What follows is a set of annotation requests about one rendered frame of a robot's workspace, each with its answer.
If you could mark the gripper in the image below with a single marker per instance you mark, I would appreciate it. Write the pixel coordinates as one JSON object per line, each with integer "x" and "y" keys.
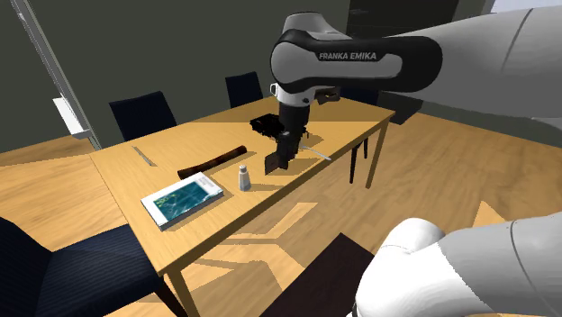
{"x": 293, "y": 118}

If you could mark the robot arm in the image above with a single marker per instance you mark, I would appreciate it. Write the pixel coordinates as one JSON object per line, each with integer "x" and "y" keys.
{"x": 483, "y": 66}

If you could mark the black flat object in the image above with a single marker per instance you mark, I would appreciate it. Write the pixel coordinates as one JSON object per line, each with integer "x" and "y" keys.
{"x": 265, "y": 124}

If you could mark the white salt shaker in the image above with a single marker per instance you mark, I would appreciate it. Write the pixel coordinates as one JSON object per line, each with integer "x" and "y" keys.
{"x": 244, "y": 180}

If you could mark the dark brown rolling pin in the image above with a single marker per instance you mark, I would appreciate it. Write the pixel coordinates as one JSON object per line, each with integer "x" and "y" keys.
{"x": 210, "y": 162}

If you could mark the wooden table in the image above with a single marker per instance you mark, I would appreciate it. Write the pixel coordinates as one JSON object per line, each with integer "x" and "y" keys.
{"x": 206, "y": 140}

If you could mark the teal and white book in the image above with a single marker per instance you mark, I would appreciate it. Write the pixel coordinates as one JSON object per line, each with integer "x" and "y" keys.
{"x": 182, "y": 201}

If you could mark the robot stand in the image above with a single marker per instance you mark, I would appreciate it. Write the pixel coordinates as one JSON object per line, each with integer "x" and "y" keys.
{"x": 325, "y": 281}

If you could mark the grey door frame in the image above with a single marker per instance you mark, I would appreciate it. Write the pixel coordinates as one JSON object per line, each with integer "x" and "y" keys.
{"x": 52, "y": 66}

